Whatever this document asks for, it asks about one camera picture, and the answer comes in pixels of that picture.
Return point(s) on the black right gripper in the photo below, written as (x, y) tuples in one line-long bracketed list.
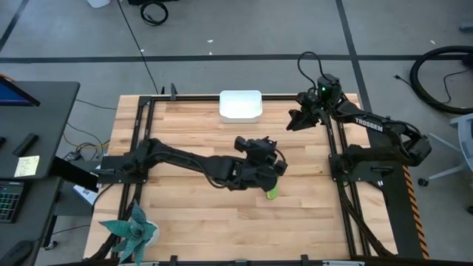
[(323, 96)]

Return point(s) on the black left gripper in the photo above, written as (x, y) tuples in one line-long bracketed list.
[(262, 166)]

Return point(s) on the green measuring cup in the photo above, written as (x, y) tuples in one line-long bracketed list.
[(272, 193)]

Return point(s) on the white plastic basket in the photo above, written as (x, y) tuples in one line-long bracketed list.
[(240, 107)]

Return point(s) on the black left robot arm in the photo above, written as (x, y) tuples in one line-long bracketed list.
[(184, 160)]

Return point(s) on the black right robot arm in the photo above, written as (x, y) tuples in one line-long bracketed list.
[(384, 133)]

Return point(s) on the white plant pot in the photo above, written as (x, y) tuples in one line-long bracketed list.
[(155, 236)]

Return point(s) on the black platform hazard stripe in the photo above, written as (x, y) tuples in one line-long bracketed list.
[(395, 207)]

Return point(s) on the teal artificial plant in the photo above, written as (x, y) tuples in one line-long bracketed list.
[(135, 232)]

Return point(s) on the grey office chair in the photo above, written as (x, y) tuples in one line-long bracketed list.
[(466, 136)]

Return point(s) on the white paper booklet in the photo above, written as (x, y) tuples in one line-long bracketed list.
[(85, 194)]

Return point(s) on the black flat panel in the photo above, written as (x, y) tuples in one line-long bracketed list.
[(74, 173)]

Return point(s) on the black desk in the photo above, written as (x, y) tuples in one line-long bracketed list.
[(44, 118), (37, 207)]

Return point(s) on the black lower desk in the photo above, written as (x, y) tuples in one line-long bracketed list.
[(37, 207)]

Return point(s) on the white bucket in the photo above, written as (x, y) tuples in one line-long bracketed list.
[(98, 3)]

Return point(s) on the yellow sticky note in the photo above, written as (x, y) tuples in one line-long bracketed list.
[(26, 166)]

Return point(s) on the black bar on desk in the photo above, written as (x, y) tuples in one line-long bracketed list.
[(26, 145)]

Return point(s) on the backlit keyboard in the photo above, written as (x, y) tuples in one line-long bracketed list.
[(9, 201)]

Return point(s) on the laptop screen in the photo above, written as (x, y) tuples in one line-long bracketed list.
[(15, 97)]

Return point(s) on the black computer mouse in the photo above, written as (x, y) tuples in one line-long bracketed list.
[(16, 255)]

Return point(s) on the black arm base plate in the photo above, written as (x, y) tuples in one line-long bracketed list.
[(111, 168), (371, 171)]

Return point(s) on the black metal table frame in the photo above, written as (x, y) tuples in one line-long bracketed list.
[(196, 98)]

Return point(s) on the black clamp post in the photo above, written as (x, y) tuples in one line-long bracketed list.
[(173, 91)]

